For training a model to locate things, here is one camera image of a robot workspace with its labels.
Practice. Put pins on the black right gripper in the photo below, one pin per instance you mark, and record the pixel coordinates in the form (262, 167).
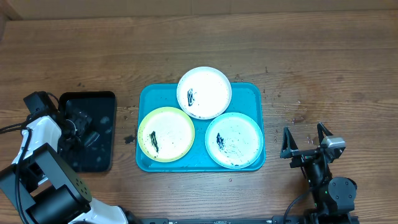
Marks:
(290, 150)

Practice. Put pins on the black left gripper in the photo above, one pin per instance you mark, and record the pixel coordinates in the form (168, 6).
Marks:
(82, 119)

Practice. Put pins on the green scouring sponge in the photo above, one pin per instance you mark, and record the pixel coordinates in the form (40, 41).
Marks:
(89, 138)

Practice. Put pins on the yellow-rimmed plate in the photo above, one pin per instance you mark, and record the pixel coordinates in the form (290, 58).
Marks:
(166, 134)

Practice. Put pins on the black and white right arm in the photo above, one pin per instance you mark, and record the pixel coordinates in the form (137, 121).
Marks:
(333, 196)

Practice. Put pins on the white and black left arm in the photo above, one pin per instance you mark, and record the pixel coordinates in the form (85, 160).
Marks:
(40, 184)

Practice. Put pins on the black water tray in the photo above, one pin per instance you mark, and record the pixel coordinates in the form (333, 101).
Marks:
(101, 106)

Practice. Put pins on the teal plastic serving tray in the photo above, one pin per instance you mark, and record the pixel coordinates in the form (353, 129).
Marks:
(246, 99)

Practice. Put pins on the light blue-rimmed dirty plate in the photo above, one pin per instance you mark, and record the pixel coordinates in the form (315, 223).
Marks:
(234, 141)

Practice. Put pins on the white dirty plate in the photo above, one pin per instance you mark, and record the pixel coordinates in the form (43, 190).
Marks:
(204, 92)

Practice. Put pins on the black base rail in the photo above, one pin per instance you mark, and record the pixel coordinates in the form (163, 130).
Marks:
(278, 219)

